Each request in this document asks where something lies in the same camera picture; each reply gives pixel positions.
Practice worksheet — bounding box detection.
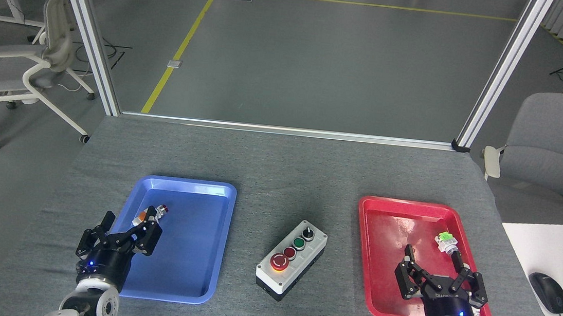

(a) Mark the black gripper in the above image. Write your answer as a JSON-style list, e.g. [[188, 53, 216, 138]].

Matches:
[[390, 243, 494, 316], [72, 199, 166, 294]]

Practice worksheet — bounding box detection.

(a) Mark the grey control box with buttons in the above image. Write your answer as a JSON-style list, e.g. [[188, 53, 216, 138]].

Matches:
[[252, 215, 330, 306]]

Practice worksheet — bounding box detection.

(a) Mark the blue plastic tray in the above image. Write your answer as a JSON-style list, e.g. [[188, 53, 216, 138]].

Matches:
[[86, 170, 239, 309]]

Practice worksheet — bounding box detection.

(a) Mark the red plastic tray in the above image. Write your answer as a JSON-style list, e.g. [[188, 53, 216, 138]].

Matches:
[[348, 194, 505, 316]]

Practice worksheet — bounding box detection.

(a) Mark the black computer mouse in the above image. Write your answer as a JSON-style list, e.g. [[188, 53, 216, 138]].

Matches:
[[525, 271, 563, 315]]

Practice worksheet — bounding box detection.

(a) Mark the grey padded chair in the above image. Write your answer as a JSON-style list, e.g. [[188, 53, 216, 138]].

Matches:
[[477, 84, 563, 223]]

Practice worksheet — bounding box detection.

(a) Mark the grey felt table cover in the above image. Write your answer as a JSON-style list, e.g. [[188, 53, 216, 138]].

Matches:
[[0, 104, 563, 316]]

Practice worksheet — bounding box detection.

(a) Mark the red push button switch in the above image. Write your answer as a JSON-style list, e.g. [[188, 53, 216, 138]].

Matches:
[[131, 202, 171, 231]]

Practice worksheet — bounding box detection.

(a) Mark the green push button switch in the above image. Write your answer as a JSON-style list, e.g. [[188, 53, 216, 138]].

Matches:
[[432, 230, 461, 256]]

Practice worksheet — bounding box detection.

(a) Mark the silver aluminium rail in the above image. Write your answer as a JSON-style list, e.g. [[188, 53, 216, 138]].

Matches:
[[118, 109, 457, 153]]

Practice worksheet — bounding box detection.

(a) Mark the silver aluminium post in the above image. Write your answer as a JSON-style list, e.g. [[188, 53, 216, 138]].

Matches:
[[450, 0, 556, 161], [39, 0, 133, 118]]

